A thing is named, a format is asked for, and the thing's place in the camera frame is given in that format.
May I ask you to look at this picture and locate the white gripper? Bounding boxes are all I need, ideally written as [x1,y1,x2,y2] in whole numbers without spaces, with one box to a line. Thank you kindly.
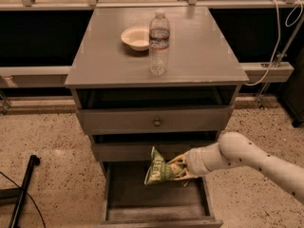
[167,148,210,186]

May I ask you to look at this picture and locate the green jalapeno chip bag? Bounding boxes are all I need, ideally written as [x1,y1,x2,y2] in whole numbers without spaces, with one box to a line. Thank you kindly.
[144,147,184,185]

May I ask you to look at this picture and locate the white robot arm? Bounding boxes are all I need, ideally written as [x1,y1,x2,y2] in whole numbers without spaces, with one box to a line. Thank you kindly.
[169,132,304,203]

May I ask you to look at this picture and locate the grey top drawer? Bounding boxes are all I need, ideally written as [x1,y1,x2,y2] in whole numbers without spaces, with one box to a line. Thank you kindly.
[76,106,234,135]

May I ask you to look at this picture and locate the grey open bottom drawer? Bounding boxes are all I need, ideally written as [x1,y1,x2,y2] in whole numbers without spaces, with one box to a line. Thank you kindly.
[101,161,223,228]

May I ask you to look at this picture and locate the grey middle drawer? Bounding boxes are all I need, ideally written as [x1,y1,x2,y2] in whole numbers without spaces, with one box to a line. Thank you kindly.
[91,131,219,162]

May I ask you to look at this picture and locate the grey wooden drawer cabinet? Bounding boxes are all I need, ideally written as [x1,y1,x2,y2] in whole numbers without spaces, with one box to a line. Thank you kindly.
[66,7,248,162]

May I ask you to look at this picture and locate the clear plastic water bottle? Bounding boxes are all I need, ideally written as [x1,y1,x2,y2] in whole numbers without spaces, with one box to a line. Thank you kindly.
[149,9,170,76]

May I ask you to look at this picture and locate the white paper bowl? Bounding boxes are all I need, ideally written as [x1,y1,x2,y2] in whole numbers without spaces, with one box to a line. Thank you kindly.
[121,27,149,51]

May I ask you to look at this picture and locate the black metal stand leg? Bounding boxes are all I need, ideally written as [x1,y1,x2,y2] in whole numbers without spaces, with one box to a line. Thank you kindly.
[0,155,40,228]

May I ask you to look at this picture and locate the thin black floor cable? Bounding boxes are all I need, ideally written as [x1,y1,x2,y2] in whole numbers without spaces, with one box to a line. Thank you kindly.
[0,170,48,228]

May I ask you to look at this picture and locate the metal window railing frame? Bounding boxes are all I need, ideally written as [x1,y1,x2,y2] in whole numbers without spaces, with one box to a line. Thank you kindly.
[0,0,304,116]

